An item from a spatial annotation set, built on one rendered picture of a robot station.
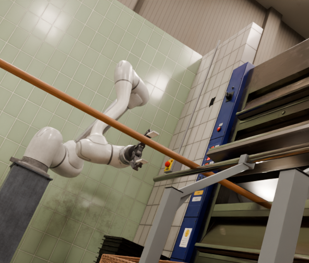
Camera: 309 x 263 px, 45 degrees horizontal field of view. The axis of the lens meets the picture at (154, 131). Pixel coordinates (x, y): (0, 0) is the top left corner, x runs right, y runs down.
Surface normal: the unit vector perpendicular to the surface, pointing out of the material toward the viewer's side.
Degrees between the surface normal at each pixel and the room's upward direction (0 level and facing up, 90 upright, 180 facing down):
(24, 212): 90
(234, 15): 90
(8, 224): 90
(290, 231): 90
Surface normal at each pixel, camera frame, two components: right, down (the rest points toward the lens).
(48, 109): 0.43, -0.20
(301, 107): -0.84, -0.46
